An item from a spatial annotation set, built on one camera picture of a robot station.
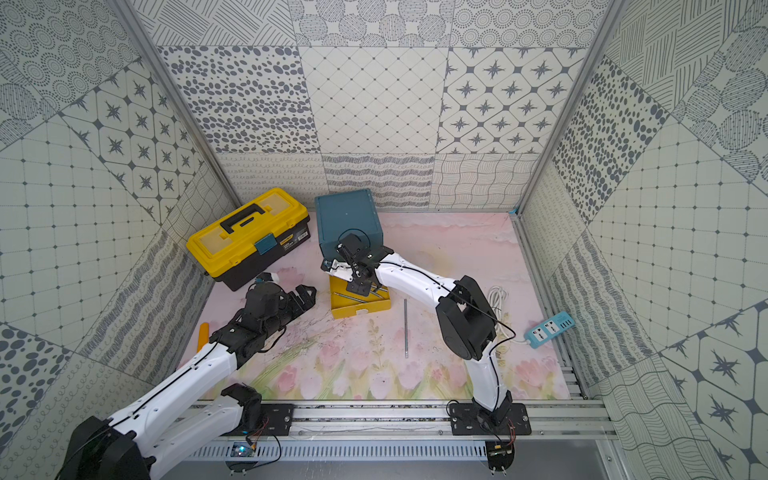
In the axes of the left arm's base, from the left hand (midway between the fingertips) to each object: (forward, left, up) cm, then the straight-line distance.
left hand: (305, 291), depth 83 cm
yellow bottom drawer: (+2, -10, -11) cm, 15 cm away
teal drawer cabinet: (+23, -10, +9) cm, 26 cm away
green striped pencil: (-4, -29, -14) cm, 32 cm away
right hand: (+7, -16, -4) cm, 18 cm away
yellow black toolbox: (+13, +21, +4) cm, 25 cm away
